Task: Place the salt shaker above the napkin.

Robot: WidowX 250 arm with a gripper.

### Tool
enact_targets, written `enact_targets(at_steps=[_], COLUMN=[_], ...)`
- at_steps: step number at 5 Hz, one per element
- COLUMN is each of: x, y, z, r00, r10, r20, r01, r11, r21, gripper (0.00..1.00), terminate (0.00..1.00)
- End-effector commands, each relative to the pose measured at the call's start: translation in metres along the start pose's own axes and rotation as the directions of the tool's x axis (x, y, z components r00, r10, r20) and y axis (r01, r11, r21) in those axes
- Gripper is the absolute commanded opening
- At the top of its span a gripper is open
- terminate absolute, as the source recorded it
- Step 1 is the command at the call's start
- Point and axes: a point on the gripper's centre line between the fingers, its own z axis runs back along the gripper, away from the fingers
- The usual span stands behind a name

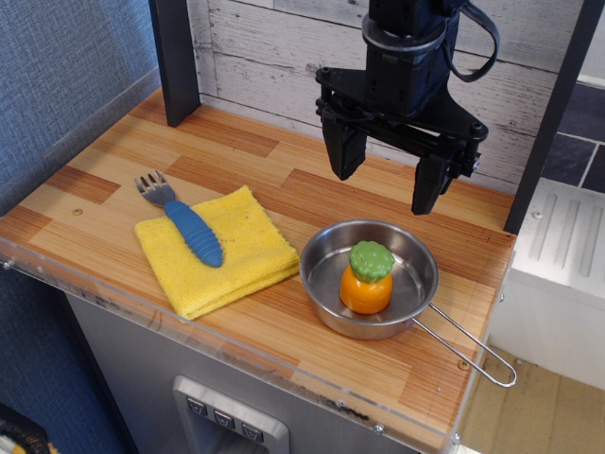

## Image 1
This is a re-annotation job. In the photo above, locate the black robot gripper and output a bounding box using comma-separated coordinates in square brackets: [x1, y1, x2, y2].
[316, 31, 487, 216]

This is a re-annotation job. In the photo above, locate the orange carrot-shaped toy container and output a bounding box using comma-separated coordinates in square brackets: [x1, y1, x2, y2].
[339, 240, 395, 315]

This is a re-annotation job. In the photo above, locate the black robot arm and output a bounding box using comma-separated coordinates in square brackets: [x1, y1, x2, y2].
[316, 1, 500, 215]

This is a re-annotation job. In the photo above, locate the stainless steel pan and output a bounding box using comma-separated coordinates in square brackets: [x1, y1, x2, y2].
[299, 218, 518, 389]

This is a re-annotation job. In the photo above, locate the yellow folded cloth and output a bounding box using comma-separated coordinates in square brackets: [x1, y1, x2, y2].
[134, 185, 300, 320]

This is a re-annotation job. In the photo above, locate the white grooved side cabinet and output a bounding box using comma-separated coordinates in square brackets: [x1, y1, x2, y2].
[490, 179, 604, 389]

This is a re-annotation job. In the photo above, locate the clear acrylic table guard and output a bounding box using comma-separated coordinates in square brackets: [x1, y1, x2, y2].
[0, 238, 516, 454]

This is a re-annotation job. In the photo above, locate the silver toy dispenser panel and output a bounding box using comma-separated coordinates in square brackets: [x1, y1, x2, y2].
[173, 375, 290, 453]

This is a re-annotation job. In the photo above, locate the yellow black object on floor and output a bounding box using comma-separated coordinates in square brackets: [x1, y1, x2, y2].
[1, 417, 59, 454]

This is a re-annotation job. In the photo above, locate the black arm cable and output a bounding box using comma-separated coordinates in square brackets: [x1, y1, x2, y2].
[441, 0, 501, 83]

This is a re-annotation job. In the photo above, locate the dark right upright post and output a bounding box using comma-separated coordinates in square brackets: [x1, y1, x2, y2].
[504, 0, 604, 235]

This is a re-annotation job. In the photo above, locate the blue-handled metal fork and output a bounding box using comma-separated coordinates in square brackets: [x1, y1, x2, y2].
[134, 170, 224, 268]

